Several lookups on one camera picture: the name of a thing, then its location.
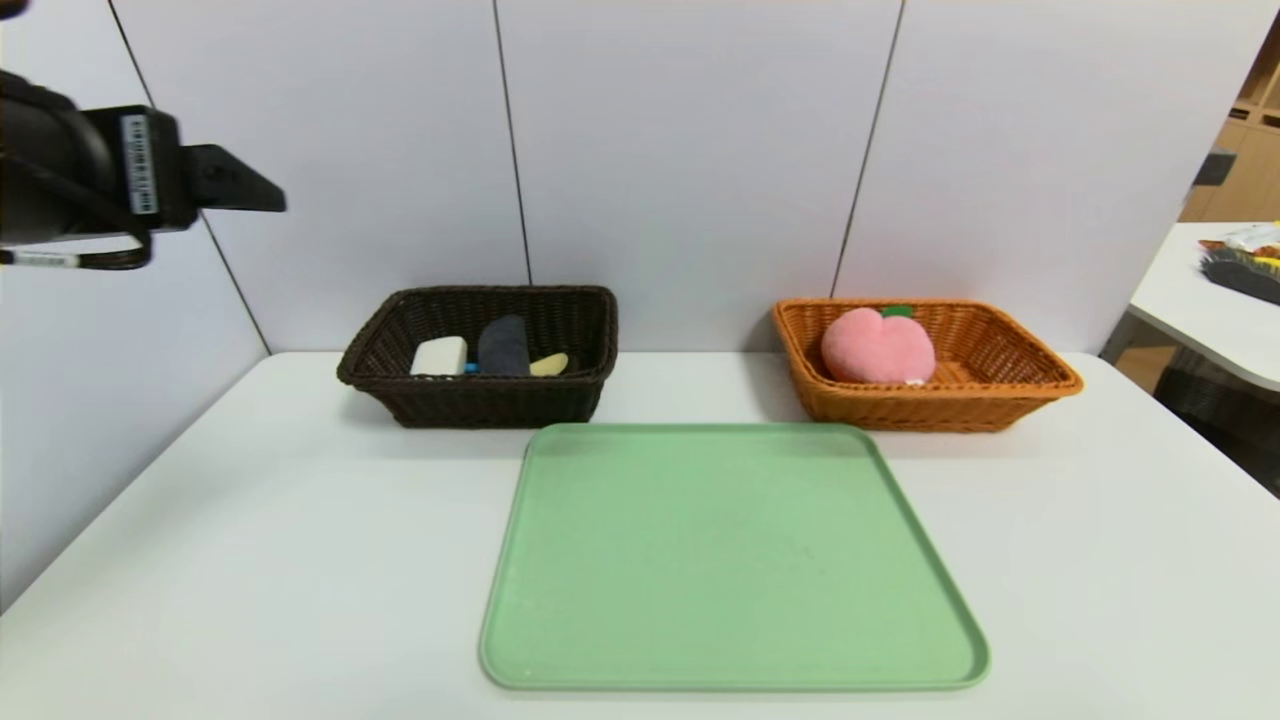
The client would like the dark grey towel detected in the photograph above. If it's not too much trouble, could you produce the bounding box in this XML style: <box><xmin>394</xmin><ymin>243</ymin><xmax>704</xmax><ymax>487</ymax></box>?
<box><xmin>477</xmin><ymin>315</ymin><xmax>532</xmax><ymax>377</ymax></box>

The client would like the blue and yellow spoon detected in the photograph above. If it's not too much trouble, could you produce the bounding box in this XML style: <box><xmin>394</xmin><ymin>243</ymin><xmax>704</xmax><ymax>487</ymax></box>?
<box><xmin>464</xmin><ymin>352</ymin><xmax>570</xmax><ymax>378</ymax></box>

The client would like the black snack tray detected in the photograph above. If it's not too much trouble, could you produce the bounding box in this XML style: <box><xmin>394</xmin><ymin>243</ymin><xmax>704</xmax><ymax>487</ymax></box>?
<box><xmin>1203</xmin><ymin>250</ymin><xmax>1280</xmax><ymax>304</ymax></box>

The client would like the orange wicker basket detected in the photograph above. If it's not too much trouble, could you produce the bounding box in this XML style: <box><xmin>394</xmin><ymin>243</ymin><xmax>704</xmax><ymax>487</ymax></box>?
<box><xmin>770</xmin><ymin>296</ymin><xmax>1086</xmax><ymax>433</ymax></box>

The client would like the dark brown wicker basket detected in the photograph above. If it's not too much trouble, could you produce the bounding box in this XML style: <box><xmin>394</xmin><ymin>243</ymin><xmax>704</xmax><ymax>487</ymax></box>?
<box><xmin>336</xmin><ymin>284</ymin><xmax>619</xmax><ymax>430</ymax></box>

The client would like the white side table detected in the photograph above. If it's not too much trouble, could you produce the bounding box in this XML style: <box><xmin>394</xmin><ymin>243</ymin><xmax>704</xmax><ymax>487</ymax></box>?
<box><xmin>1130</xmin><ymin>220</ymin><xmax>1280</xmax><ymax>391</ymax></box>

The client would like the pink plush peach toy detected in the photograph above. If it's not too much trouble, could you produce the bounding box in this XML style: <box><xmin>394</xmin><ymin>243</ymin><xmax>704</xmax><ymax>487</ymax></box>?
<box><xmin>821</xmin><ymin>304</ymin><xmax>938</xmax><ymax>387</ymax></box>

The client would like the black labelled left arm cable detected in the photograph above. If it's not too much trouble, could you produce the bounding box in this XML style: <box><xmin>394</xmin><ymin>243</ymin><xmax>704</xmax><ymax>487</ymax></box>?
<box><xmin>0</xmin><ymin>232</ymin><xmax>153</xmax><ymax>271</ymax></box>

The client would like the light wooden shelf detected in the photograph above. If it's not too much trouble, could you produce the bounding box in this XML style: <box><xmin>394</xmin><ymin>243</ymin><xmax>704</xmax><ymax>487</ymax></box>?
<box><xmin>1180</xmin><ymin>15</ymin><xmax>1280</xmax><ymax>223</ymax></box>

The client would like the white rectangular sponge block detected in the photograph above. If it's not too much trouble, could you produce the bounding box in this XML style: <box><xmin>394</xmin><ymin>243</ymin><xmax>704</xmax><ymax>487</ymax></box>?
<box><xmin>410</xmin><ymin>336</ymin><xmax>469</xmax><ymax>377</ymax></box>

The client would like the light green plastic tray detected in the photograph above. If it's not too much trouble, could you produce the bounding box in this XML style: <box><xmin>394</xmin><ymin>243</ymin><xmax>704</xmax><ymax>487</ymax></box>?
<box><xmin>478</xmin><ymin>421</ymin><xmax>993</xmax><ymax>693</ymax></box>

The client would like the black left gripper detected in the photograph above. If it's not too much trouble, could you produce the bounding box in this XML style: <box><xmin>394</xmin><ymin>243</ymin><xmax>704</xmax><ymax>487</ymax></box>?
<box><xmin>0</xmin><ymin>71</ymin><xmax>287</xmax><ymax>245</ymax></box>

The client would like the colourful snack packet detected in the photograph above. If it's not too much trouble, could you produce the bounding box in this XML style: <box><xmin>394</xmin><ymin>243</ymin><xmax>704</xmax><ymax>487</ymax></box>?
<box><xmin>1200</xmin><ymin>222</ymin><xmax>1280</xmax><ymax>259</ymax></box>

